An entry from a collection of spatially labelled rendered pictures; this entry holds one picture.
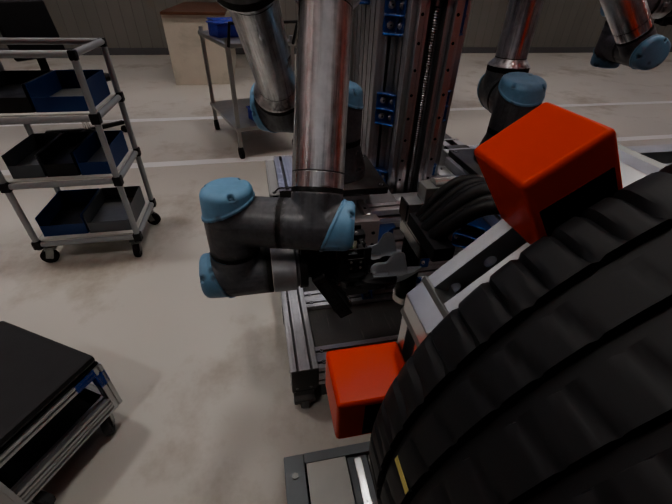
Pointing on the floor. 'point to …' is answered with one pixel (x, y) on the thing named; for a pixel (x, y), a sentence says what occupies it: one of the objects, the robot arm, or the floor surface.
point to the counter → (176, 39)
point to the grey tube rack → (72, 150)
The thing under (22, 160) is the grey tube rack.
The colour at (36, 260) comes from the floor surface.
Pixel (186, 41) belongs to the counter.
